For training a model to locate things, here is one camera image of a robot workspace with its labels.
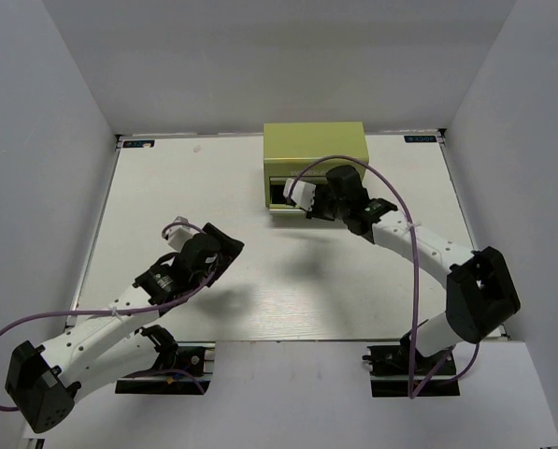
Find right blue table label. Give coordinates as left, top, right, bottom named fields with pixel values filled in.
left=404, top=135, right=437, bottom=143

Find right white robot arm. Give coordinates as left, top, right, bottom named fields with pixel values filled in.
left=284, top=165, right=521, bottom=373

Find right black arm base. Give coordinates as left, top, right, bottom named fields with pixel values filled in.
left=362, top=344, right=460, bottom=398

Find green metal drawer cabinet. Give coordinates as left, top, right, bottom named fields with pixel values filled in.
left=263, top=122, right=369, bottom=210

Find left blue table label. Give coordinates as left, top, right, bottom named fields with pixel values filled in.
left=122, top=139, right=155, bottom=149

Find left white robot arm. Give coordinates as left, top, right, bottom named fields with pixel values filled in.
left=5, top=222, right=244, bottom=434

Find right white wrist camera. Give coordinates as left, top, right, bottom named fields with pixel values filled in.
left=283, top=179, right=316, bottom=211

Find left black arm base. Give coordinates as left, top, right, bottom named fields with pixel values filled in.
left=115, top=343, right=215, bottom=396

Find blue table label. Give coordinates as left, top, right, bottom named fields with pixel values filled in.
left=122, top=139, right=155, bottom=149
left=404, top=135, right=437, bottom=143

